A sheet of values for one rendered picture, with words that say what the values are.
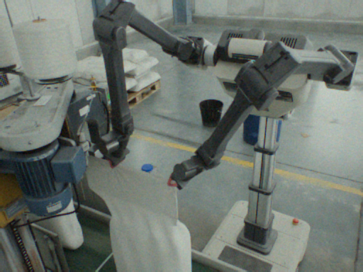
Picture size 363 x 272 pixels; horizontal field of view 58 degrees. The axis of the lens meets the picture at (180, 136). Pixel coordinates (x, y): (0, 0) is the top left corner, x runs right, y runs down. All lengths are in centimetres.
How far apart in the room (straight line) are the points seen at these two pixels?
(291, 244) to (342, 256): 50
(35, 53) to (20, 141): 26
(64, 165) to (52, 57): 33
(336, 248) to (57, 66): 219
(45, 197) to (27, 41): 49
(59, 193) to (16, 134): 26
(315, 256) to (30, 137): 204
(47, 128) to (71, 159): 12
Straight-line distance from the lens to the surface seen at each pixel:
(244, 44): 121
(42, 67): 108
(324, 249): 261
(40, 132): 104
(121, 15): 105
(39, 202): 118
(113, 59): 110
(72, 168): 108
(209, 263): 189
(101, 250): 204
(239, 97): 88
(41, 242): 186
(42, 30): 105
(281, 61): 82
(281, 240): 223
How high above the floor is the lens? 185
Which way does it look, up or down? 30 degrees down
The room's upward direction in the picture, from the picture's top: 3 degrees counter-clockwise
